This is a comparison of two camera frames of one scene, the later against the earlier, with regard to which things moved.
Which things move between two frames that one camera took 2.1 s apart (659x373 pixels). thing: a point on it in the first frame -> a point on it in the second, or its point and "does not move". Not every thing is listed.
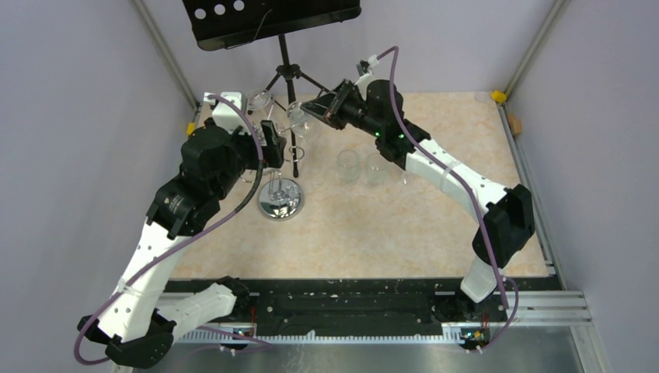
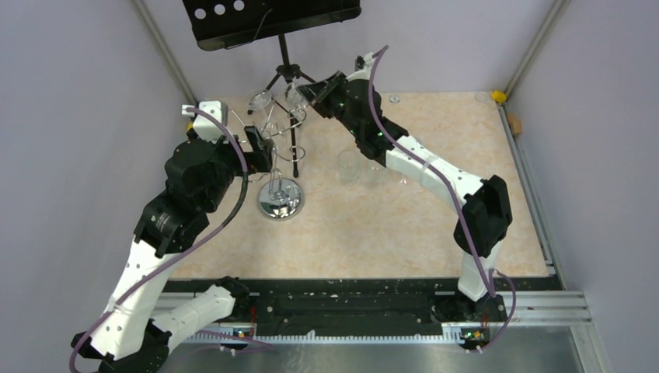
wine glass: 298,119 -> 296,101
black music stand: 218,24 does not move
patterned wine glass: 374,170 does not move
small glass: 404,183 does not move
